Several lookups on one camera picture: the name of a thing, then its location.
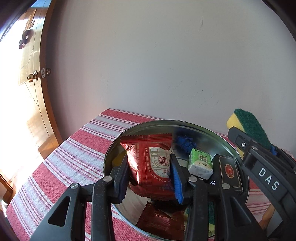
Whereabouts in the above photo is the dark red snack packet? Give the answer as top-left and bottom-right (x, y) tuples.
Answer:
(136, 201), (185, 239)

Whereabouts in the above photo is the black box with gold border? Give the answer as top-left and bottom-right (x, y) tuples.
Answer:
(207, 154), (244, 194)

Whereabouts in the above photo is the red white striped tablecloth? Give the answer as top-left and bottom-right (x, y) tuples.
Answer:
(5, 108), (296, 241)

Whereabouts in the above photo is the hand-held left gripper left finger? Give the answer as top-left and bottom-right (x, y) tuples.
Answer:
(30, 166), (130, 241)

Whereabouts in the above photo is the orange wooden chair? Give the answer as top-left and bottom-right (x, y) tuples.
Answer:
(260, 200), (279, 233)

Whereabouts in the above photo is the wooden door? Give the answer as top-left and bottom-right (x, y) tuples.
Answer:
(0, 0), (63, 202)

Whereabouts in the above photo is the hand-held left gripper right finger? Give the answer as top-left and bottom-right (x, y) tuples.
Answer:
(170, 153), (269, 241)

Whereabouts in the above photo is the blue cloth ball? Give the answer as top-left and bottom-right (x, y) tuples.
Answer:
(175, 135), (197, 154)

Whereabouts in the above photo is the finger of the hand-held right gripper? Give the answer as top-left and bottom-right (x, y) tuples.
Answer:
(228, 126), (273, 160)
(269, 144), (284, 158)

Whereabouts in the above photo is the green white tissue pack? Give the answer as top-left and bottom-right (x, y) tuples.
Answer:
(188, 148), (213, 179)

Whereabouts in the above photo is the round metal cookie tin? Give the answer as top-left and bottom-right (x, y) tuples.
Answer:
(103, 119), (250, 240)

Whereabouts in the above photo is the dark door ornament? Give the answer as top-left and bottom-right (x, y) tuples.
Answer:
(18, 20), (35, 49)

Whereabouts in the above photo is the red printed snack packet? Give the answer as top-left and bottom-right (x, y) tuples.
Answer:
(120, 133), (183, 202)

